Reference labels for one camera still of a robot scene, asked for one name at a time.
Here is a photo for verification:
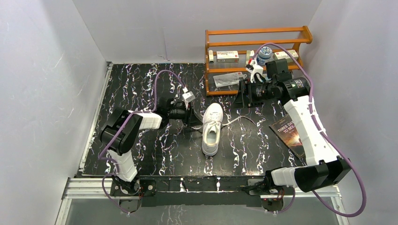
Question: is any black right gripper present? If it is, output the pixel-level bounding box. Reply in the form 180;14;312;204
230;79;276;110

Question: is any white sneaker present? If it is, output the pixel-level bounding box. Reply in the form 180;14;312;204
202;103;223;156

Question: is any white shoelace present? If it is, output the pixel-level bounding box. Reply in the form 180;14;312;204
189;116;256;131

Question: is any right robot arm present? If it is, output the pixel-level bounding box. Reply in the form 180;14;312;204
232;59;351;194

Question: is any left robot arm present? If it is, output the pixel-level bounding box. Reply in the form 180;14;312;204
99;98;203;195

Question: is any white flat packet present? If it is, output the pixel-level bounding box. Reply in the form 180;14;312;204
213;72;247;88

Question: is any white box on left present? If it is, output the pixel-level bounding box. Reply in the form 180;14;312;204
216;51;239;63

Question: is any white box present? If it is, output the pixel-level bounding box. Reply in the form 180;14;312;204
273;50;299;63
216;51;239;63

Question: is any orange wooden shelf rack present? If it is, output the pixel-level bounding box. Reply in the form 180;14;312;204
205;26;313;96

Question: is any dark book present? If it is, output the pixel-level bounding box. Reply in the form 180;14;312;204
270;114;305;159

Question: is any blue white round jar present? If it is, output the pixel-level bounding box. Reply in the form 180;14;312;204
256;46;273;66

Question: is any white box on right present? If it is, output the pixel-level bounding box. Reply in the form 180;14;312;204
273;50;299;63

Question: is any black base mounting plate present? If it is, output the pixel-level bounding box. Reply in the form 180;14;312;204
109;175;293;212

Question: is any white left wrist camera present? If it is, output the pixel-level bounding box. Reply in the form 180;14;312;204
182;91;196;109

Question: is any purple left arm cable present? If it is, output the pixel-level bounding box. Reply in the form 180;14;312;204
99;70;189;215

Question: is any aluminium rail frame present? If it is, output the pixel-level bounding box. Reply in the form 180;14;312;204
55;178;349;225

